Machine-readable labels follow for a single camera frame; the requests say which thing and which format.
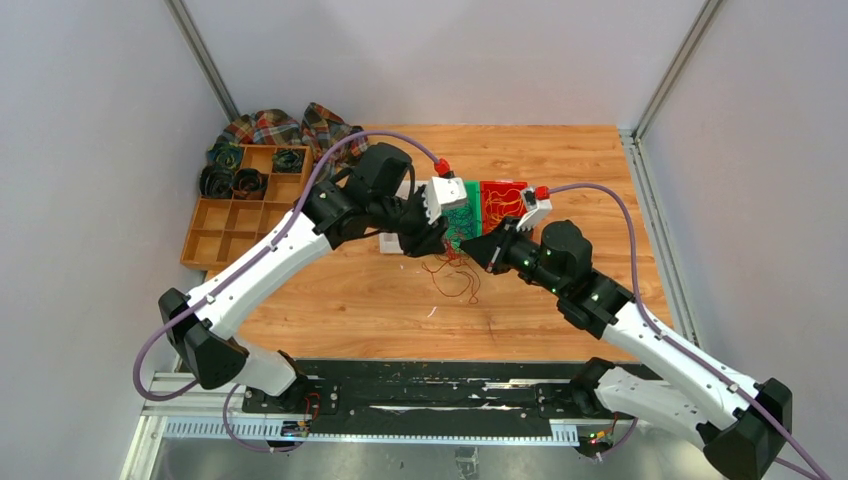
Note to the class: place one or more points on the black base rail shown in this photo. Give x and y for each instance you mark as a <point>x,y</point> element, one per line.
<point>588,408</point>

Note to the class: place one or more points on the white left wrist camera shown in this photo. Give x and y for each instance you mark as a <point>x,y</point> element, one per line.
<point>443,192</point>

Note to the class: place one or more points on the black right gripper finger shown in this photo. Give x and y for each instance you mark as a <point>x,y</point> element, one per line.
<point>507,230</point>
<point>486,251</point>

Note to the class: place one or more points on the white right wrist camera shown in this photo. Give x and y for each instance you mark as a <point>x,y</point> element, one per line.
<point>537,205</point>

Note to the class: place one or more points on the green plastic bin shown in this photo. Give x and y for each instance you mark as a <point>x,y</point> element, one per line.
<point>465,222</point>

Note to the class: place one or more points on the plaid cloth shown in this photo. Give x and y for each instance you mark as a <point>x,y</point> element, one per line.
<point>319,129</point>

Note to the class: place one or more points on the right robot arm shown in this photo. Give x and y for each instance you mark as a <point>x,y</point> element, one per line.
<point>649,331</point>

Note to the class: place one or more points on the white plastic bin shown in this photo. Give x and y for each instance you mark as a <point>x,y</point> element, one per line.
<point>389,243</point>

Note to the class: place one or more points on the red plastic bin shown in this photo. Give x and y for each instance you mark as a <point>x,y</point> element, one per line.
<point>500,199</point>

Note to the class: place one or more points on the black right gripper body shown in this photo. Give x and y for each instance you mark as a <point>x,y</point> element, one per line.
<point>521,256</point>

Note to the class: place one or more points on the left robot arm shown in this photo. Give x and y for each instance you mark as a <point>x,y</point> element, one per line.
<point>202,325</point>

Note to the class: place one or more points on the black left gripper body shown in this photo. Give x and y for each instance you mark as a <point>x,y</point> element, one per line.
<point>412,217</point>

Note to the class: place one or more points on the wooden compartment tray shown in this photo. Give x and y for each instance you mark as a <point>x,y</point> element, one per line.
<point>221,231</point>

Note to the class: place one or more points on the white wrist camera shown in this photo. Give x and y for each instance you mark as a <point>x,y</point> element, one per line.
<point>443,192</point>
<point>537,205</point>

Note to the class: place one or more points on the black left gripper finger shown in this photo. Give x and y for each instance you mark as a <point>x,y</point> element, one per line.
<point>431,234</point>
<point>420,247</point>

